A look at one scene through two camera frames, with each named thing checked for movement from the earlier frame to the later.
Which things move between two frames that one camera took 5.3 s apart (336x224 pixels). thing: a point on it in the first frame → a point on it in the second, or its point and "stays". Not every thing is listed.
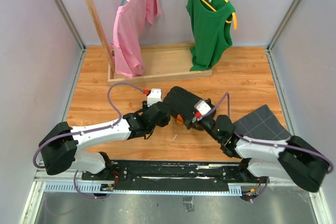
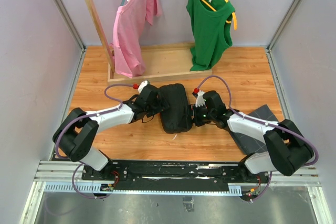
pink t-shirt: (142, 2) stays
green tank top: (210, 16) stays
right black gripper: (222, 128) → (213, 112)
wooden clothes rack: (163, 64) stays
